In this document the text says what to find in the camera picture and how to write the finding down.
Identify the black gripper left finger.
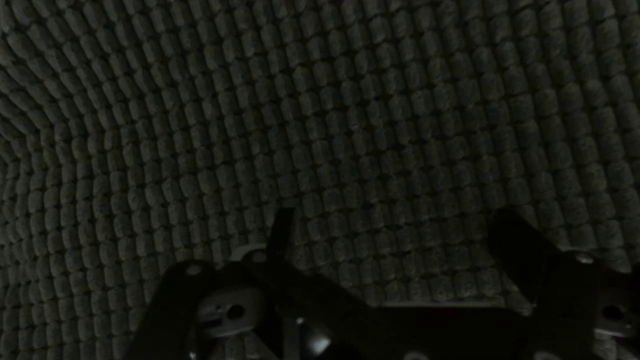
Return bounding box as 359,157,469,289
122,206,376,360

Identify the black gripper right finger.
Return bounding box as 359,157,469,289
488,206,640,360

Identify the grey waffle-knit pillow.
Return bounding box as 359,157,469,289
0,0,640,360

